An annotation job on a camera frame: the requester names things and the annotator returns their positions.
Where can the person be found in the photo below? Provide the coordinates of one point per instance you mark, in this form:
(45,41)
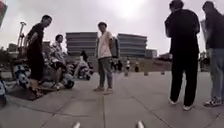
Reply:
(84,55)
(215,50)
(182,50)
(104,50)
(57,50)
(35,53)
(127,65)

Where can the grey multi-storey building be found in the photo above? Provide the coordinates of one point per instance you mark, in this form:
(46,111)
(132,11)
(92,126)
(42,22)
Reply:
(81,43)
(131,45)

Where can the low building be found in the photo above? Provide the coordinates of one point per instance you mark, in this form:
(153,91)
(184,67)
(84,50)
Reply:
(150,53)

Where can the grey paved plaza ground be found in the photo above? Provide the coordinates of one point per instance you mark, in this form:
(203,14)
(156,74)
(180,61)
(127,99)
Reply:
(133,106)

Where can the white scooter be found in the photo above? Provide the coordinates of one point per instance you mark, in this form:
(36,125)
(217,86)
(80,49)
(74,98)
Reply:
(66,79)
(20,76)

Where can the robot's own part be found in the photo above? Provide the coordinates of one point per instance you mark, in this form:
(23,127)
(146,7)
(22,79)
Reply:
(76,125)
(140,125)

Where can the lamp pole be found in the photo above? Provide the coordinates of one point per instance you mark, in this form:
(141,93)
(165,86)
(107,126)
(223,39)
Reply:
(20,33)

